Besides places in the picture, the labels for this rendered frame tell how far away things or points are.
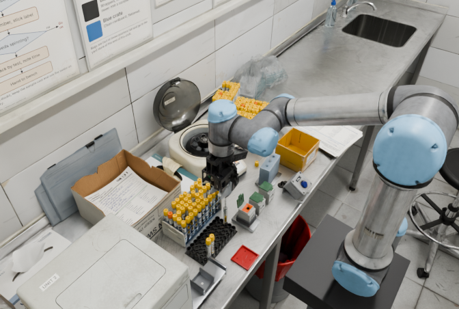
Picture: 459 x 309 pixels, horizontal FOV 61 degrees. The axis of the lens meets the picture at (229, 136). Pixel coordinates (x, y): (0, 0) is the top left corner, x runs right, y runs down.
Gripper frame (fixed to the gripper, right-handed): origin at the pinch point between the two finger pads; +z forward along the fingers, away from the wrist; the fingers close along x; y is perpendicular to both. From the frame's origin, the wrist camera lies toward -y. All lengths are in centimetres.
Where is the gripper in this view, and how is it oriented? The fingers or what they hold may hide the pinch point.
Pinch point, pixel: (225, 192)
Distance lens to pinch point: 126.3
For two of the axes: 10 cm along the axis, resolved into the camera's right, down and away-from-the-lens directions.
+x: 8.1, 3.8, -4.3
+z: -0.2, 7.6, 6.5
